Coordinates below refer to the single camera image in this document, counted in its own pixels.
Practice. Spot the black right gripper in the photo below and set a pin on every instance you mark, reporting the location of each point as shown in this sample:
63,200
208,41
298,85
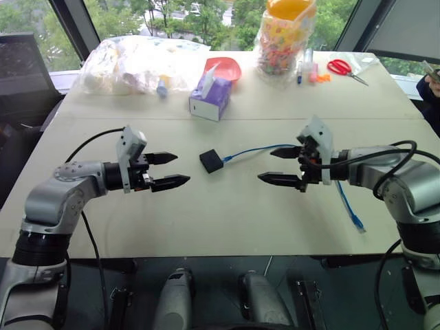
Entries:
307,165

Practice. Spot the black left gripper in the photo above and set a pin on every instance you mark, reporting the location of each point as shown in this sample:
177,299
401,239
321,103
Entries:
139,173

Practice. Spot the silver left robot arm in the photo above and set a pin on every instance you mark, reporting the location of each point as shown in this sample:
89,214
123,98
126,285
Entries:
65,196

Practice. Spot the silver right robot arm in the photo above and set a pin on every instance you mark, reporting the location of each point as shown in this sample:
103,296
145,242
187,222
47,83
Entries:
402,185

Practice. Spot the small black square box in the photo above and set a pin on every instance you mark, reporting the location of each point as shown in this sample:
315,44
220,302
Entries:
211,161

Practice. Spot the blue capped tube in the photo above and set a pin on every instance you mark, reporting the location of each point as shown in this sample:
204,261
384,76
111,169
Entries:
161,88

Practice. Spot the purple white tissue box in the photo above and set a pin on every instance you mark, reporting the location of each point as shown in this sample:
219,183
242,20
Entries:
210,99

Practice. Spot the blue marker pen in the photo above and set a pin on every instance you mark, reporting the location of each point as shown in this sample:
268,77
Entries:
299,73

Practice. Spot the pink marker pen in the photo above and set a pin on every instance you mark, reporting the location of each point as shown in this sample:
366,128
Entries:
312,74

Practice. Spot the orange plastic clip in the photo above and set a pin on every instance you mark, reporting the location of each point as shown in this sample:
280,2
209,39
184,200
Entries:
324,78

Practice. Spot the clear plastic bag with items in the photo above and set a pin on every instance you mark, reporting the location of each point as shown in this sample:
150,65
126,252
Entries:
134,67

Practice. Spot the red plastic bowl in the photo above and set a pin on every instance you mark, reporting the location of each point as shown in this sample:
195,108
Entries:
225,68

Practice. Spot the clear plastic sheet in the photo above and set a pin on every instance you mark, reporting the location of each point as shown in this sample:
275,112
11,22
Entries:
357,63

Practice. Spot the bag of colourful candy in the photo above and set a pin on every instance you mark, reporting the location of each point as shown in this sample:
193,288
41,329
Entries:
283,38

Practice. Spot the grey rounded robot leg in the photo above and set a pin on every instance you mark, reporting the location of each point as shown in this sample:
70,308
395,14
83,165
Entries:
263,302
177,302

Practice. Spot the black mesh office chair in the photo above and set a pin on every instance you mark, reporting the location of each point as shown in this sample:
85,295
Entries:
24,89

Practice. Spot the person in dark sleeve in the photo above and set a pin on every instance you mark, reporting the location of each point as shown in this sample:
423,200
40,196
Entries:
431,99

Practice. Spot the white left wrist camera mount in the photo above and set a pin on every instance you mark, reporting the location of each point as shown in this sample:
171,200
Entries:
130,144

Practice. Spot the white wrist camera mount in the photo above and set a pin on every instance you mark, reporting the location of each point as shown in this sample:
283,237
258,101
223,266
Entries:
130,144
321,137

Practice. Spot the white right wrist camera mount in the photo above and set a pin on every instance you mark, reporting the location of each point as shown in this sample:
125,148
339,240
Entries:
321,137

